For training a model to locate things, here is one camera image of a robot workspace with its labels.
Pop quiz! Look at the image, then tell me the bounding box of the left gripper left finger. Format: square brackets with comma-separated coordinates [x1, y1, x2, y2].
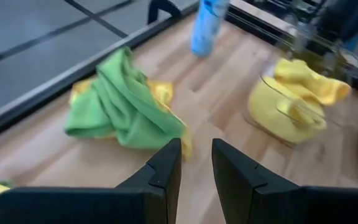
[114, 138, 183, 224]

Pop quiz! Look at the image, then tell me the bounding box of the clear plastic basket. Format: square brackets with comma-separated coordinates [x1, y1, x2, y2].
[242, 46, 358, 150]

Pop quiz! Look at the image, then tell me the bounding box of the black table clamp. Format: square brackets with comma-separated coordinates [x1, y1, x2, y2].
[147, 0, 183, 25]

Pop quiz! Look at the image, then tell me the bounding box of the black aluminium table frame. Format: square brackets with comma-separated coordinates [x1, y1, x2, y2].
[0, 0, 358, 146]

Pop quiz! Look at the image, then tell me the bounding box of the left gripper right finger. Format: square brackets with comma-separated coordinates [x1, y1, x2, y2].
[211, 138, 303, 224]

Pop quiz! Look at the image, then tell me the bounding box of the blue spray bottle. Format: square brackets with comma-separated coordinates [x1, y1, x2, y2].
[190, 0, 229, 58]

